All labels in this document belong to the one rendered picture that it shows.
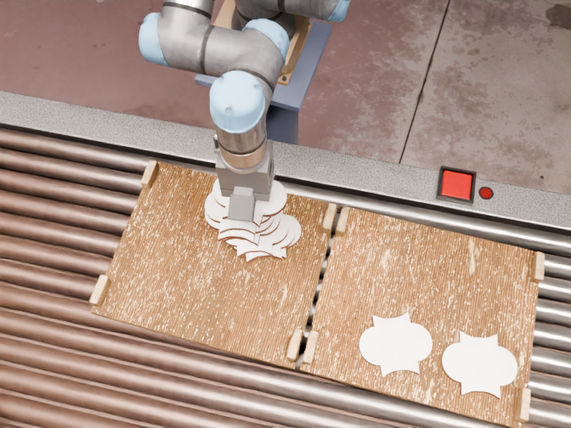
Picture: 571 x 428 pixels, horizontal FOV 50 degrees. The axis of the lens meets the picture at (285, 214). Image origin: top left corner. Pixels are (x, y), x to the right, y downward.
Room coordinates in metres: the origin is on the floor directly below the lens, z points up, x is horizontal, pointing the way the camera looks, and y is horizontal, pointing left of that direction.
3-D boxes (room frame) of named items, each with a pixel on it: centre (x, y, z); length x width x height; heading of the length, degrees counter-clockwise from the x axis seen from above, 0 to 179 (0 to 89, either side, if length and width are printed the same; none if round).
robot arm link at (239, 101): (0.52, 0.06, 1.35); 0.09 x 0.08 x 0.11; 163
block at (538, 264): (0.41, -0.49, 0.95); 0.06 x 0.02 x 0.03; 164
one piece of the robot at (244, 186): (0.49, 0.07, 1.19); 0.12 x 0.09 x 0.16; 171
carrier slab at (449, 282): (0.33, -0.27, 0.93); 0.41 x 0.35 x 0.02; 74
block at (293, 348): (0.27, -0.01, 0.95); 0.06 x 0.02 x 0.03; 163
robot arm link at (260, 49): (0.61, 0.05, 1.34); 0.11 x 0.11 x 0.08; 73
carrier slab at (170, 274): (0.45, 0.14, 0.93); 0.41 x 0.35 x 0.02; 73
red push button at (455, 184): (0.61, -0.37, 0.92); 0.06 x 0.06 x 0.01; 76
